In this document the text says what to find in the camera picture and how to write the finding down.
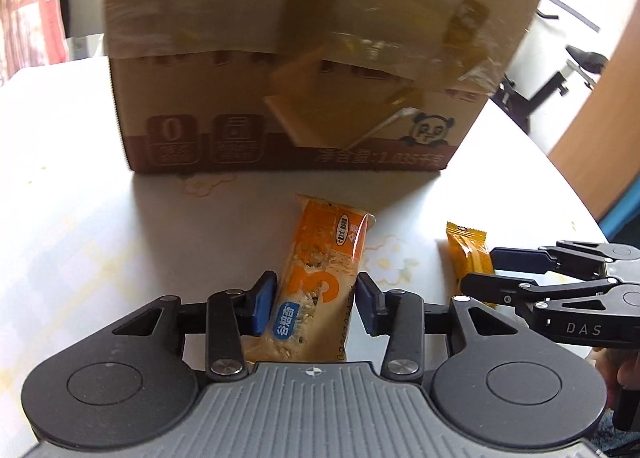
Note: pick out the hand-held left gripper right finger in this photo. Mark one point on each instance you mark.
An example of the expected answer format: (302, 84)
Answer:
(367, 305)

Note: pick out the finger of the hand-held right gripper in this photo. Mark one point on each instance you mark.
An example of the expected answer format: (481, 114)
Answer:
(492, 288)
(520, 260)

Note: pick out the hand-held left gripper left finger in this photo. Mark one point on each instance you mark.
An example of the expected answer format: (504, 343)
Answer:
(263, 303)

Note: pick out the small orange snack packet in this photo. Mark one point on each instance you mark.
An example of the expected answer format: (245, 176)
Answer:
(467, 248)

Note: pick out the orange cereal bar packet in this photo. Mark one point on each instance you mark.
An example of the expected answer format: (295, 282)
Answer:
(320, 258)

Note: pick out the brown cardboard box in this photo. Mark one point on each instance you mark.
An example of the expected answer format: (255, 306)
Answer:
(175, 137)

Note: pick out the clear plastic liner bag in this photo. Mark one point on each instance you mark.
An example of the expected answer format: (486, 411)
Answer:
(350, 47)

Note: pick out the person's right hand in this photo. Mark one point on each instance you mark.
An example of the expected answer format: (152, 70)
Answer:
(622, 373)

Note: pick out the blue fabric item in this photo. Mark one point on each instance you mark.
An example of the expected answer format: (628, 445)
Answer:
(625, 223)

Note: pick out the blue fuzzy cloth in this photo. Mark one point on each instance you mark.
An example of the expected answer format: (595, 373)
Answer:
(607, 438)

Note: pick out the wooden board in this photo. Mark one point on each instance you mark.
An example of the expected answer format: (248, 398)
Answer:
(610, 137)

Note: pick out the black exercise bike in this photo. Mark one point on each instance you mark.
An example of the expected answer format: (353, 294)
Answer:
(585, 60)

